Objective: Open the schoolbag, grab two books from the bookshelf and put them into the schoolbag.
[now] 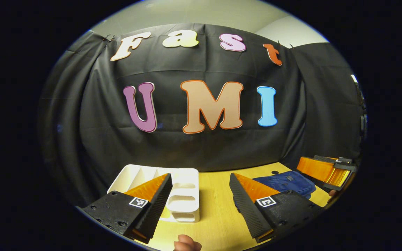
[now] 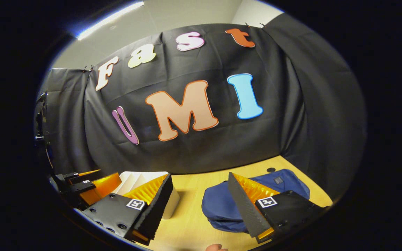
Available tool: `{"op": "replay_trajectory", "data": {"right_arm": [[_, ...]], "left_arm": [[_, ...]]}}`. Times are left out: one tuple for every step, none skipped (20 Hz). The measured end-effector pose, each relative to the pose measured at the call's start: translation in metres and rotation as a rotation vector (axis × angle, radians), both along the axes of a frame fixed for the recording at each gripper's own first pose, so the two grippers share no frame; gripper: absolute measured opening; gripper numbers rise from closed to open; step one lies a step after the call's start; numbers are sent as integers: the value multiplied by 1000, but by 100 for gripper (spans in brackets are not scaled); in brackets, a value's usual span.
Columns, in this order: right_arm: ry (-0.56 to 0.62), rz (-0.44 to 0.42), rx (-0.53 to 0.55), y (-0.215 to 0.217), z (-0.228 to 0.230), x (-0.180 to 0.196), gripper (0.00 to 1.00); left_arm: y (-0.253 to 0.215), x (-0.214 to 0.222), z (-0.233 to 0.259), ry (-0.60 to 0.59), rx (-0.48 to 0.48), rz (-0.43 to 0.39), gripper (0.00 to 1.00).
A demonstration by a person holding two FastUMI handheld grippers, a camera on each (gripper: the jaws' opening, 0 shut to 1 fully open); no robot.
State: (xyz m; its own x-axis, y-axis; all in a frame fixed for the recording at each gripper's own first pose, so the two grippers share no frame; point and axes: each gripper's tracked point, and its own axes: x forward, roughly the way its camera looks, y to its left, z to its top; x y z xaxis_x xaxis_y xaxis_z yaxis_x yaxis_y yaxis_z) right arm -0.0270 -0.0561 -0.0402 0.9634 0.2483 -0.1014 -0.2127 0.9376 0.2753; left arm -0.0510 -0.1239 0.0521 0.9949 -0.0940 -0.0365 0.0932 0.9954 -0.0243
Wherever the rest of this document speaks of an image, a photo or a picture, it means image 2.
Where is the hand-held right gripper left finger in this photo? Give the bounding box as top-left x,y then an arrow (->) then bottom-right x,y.
81,173 -> 173,246

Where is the black backdrop cloth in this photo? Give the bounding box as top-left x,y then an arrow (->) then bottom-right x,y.
35,12 -> 367,203

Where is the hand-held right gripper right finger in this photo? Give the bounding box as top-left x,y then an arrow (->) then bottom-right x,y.
228,172 -> 329,244

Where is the white bookshelf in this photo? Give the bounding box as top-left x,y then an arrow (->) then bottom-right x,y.
112,171 -> 180,220

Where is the black equipment stand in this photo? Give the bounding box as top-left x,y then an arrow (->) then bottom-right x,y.
34,91 -> 53,168

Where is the blue schoolbag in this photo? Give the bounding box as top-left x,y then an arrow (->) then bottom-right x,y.
201,169 -> 310,233

